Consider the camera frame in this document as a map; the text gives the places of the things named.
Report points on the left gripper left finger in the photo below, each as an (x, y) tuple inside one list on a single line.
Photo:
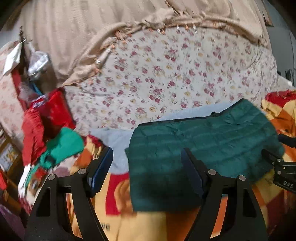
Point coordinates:
[(49, 218)]

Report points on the light blue towel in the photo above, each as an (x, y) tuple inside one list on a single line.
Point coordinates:
[(119, 139)]

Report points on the bright green garment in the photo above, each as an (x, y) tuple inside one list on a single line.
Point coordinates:
[(66, 144)]

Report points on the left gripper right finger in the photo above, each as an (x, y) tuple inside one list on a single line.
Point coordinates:
[(243, 219)]

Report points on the floral quilt pile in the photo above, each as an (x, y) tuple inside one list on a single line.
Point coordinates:
[(149, 75)]

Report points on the red padded garment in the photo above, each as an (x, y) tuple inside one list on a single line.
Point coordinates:
[(42, 121)]

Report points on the black power adapter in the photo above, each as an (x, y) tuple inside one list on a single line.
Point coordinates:
[(289, 75)]

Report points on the dark green puffer jacket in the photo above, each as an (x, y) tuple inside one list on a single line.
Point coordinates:
[(230, 142)]

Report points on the beige tasselled bed cover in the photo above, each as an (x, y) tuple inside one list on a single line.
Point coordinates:
[(76, 34)]

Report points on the red white floral blanket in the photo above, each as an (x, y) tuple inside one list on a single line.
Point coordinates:
[(33, 179)]

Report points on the orange red yellow blanket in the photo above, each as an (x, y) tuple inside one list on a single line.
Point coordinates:
[(114, 207)]

